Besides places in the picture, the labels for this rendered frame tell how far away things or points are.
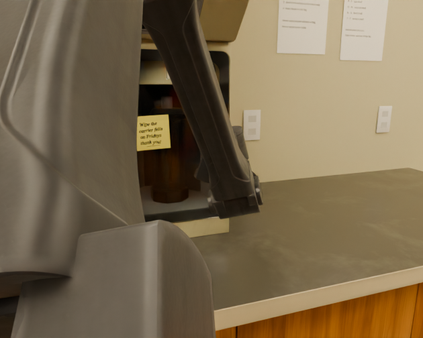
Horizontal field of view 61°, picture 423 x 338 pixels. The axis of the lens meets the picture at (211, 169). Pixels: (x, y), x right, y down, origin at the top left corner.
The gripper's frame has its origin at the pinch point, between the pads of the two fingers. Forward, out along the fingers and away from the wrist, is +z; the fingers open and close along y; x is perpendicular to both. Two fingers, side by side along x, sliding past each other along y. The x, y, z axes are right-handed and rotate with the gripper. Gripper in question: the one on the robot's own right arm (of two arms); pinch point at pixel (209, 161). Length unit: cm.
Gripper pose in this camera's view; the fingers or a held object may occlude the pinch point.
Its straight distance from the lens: 81.8
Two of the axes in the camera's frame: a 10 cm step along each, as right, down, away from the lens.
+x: -3.4, 9.3, 1.2
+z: -3.2, -2.3, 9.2
